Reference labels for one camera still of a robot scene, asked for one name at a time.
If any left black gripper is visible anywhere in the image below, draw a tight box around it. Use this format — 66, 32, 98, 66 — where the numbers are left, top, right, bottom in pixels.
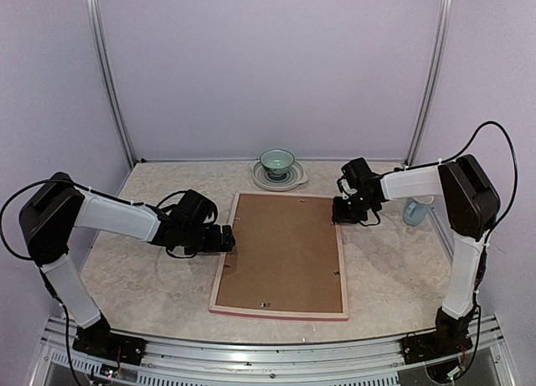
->
181, 224, 235, 255

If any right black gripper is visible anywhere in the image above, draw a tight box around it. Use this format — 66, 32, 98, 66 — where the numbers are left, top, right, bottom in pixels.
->
332, 193, 375, 224

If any brown backing board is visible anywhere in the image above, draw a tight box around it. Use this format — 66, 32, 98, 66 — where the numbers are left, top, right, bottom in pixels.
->
214, 193, 345, 315

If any pink wooden picture frame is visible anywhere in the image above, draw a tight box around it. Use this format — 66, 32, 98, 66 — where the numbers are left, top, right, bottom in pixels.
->
208, 192, 350, 322

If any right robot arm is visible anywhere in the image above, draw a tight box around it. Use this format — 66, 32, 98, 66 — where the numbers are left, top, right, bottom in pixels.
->
332, 149, 509, 356

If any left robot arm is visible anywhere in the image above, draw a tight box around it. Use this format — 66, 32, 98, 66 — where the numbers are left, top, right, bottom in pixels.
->
1, 172, 235, 357

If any striped ceramic plate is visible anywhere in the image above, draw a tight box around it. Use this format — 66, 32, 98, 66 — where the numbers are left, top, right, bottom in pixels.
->
250, 160, 308, 192

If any light blue mug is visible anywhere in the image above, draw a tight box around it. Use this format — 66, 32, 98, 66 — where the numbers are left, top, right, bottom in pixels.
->
402, 196, 434, 227

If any green ceramic bowl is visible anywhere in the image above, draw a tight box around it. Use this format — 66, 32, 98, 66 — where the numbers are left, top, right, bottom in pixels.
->
259, 149, 295, 181

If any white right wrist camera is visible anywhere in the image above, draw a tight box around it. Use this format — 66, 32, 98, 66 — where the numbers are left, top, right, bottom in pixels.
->
337, 177, 351, 199

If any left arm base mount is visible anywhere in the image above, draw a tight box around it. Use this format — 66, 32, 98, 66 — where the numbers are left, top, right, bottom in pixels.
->
73, 322, 147, 366

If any aluminium front rail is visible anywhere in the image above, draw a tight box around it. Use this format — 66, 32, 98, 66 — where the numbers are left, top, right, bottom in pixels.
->
29, 317, 516, 385

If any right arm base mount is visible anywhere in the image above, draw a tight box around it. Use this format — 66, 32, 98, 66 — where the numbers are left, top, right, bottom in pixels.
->
399, 308, 476, 364

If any right aluminium corner post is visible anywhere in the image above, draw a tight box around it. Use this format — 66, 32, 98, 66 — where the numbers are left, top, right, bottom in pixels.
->
405, 0, 454, 166

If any aluminium corner post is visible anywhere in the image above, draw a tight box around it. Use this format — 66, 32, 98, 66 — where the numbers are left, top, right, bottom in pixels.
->
85, 0, 137, 169
405, 0, 454, 166

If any left aluminium corner post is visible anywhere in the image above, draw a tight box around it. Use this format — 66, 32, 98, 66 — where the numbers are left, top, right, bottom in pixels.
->
85, 0, 137, 169

